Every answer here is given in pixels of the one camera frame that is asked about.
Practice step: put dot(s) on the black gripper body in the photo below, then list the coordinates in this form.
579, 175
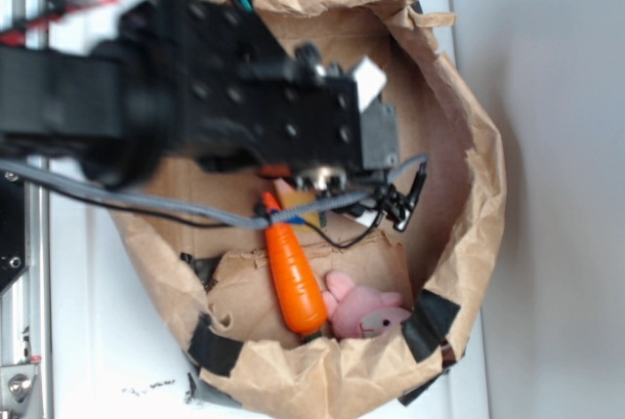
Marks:
251, 104

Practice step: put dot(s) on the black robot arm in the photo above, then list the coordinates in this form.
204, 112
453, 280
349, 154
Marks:
117, 111

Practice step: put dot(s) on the crumpled brown paper bag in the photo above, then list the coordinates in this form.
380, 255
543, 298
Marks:
212, 287

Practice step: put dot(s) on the orange plastic carrot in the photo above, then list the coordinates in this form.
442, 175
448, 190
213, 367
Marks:
297, 291

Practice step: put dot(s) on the pink plush bunny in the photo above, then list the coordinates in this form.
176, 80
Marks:
360, 312

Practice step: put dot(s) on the aluminium frame rail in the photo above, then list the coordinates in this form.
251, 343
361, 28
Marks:
26, 371

